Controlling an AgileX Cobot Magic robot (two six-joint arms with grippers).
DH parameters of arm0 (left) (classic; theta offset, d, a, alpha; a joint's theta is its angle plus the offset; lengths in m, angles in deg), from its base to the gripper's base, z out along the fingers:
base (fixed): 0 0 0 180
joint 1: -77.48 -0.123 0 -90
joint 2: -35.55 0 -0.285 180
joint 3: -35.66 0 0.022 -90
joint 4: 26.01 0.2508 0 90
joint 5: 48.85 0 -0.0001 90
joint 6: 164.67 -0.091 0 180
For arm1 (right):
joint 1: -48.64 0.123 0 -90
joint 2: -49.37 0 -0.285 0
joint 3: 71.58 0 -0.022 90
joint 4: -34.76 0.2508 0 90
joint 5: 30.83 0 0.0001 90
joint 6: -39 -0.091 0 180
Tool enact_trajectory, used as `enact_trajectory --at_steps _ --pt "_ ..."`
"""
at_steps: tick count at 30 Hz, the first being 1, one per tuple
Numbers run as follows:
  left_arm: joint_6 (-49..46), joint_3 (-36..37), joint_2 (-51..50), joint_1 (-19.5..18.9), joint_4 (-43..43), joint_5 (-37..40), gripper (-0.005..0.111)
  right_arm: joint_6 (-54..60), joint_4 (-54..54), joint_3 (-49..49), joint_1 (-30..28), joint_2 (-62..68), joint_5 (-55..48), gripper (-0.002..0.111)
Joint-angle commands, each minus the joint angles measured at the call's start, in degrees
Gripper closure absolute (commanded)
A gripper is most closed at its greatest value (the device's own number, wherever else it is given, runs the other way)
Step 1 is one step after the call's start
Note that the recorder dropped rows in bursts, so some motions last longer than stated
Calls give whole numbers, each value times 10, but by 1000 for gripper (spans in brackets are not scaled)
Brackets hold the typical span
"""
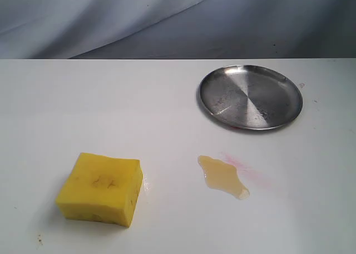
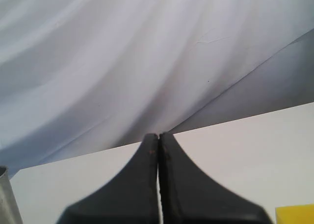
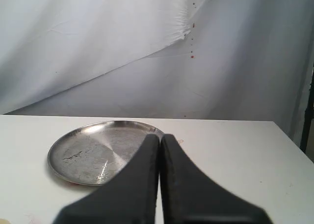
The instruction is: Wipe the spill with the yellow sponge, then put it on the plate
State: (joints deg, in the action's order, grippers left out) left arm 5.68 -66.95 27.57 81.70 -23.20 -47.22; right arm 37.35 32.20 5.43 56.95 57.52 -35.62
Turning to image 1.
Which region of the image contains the yellowish liquid spill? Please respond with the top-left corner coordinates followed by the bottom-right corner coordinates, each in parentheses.
top-left (198, 156), bottom-right (250, 200)

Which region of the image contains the yellow sponge block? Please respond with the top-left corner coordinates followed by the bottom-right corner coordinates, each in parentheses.
top-left (56, 153), bottom-right (143, 227)

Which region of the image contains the round steel plate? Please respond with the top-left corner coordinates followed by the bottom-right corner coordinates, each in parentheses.
top-left (197, 65), bottom-right (303, 131)

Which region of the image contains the grey backdrop cloth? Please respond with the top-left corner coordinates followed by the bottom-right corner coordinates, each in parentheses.
top-left (1, 0), bottom-right (355, 59)

